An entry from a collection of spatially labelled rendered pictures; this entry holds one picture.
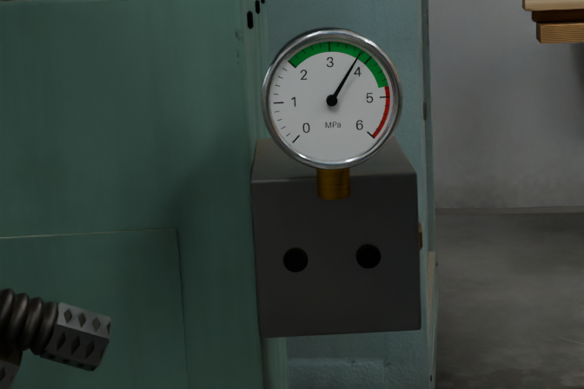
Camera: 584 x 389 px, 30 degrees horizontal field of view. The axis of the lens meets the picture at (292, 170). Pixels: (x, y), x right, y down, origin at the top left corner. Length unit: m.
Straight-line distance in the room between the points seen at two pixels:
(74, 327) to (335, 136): 0.14
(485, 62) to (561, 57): 0.20
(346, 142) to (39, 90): 0.16
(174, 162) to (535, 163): 2.49
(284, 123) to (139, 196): 0.11
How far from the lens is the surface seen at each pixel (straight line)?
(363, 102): 0.49
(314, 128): 0.49
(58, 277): 0.58
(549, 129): 2.99
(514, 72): 2.97
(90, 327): 0.48
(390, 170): 0.52
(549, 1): 2.47
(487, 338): 2.09
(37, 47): 0.56
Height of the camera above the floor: 0.72
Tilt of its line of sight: 11 degrees down
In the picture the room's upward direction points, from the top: 3 degrees counter-clockwise
